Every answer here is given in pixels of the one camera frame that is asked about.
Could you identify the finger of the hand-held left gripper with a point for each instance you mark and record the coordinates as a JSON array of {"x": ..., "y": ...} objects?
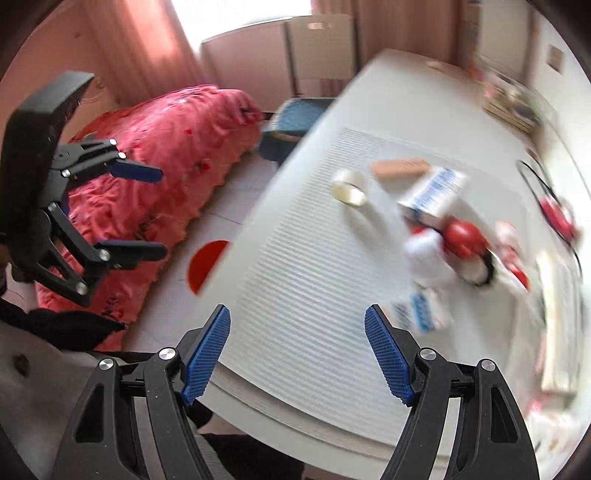
[
  {"x": 138, "y": 172},
  {"x": 138, "y": 251}
]

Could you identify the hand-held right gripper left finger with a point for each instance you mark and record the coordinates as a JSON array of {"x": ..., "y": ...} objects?
[{"x": 205, "y": 355}]

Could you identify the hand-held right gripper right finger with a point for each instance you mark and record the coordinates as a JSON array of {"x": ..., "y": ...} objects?
[{"x": 388, "y": 355}]

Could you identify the small blue and white packet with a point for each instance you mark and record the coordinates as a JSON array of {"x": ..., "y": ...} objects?
[{"x": 422, "y": 311}]

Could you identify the orange plastic bin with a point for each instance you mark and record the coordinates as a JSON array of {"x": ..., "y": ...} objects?
[{"x": 205, "y": 267}]

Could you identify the red round cap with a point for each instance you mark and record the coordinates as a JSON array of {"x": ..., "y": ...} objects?
[{"x": 464, "y": 239}]

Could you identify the red and white wrapper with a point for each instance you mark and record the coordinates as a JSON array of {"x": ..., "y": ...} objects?
[{"x": 511, "y": 256}]

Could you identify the clear tape roll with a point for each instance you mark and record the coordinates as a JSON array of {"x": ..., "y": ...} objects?
[{"x": 349, "y": 193}]

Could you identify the blue and white carton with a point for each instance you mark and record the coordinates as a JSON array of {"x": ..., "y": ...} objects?
[{"x": 434, "y": 194}]

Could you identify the brown box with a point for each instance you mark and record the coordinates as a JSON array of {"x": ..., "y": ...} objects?
[{"x": 397, "y": 169}]

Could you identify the bed with red blanket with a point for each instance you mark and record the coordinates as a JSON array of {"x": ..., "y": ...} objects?
[{"x": 175, "y": 138}]

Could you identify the white bed headboard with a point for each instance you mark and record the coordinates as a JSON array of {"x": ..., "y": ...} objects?
[{"x": 99, "y": 94}]

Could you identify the white textured desk mat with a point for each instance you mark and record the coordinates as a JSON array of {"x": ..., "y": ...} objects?
[{"x": 304, "y": 277}]

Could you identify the pink curtain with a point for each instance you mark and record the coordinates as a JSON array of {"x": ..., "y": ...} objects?
[
  {"x": 157, "y": 46},
  {"x": 383, "y": 23}
]

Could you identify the blue quilted chair cushion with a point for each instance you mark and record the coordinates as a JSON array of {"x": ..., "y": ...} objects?
[{"x": 295, "y": 120}]

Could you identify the person's white garment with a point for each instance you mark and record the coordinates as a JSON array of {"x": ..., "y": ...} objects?
[{"x": 32, "y": 383}]

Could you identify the thick white book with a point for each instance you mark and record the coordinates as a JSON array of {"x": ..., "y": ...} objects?
[{"x": 558, "y": 323}]

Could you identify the window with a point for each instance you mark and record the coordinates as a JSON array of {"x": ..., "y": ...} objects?
[{"x": 240, "y": 11}]

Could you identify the white and dark wooden chair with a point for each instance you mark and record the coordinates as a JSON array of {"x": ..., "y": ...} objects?
[{"x": 318, "y": 46}]

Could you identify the pink and white device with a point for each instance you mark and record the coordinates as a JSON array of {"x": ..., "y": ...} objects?
[{"x": 559, "y": 216}]

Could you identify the clear plastic organizer box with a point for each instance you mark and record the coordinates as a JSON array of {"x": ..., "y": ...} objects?
[{"x": 512, "y": 99}]

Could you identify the small crumpled tissue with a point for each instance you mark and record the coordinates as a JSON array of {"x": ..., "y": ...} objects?
[{"x": 437, "y": 66}]

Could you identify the wall outlet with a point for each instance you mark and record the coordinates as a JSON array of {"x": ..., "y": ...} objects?
[{"x": 555, "y": 58}]

